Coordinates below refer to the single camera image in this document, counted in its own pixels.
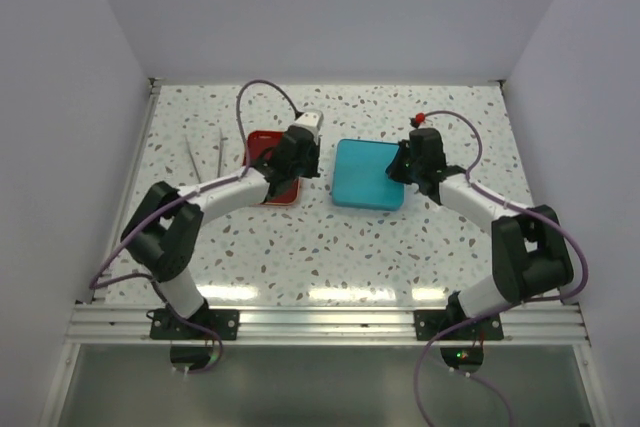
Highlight teal tin lid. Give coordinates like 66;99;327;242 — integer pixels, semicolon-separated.
331;139;405;193

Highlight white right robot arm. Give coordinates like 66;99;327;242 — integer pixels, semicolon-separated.
386;128;574;340

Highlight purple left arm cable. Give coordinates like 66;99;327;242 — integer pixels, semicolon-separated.
88;79;301;376

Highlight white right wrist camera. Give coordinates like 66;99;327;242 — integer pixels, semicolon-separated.
410;113;431;129

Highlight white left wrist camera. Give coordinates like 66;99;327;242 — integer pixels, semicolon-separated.
293;110;324;138

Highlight red lacquer tray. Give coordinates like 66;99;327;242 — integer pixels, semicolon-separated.
246;130;301;207

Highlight teal tin box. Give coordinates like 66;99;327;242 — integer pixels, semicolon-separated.
331;190;405;211

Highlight metal tongs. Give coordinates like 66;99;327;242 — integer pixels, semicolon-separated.
184;127;224;183

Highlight front aluminium mounting rail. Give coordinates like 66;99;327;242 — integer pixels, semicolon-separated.
64;303;589;346

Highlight aluminium table frame rail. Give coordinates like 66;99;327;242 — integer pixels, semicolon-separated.
89;77;164;303

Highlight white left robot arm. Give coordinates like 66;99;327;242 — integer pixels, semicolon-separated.
121;123;320;340

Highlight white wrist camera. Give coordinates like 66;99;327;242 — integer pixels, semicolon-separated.
410;113;431;129
293;110;324;138

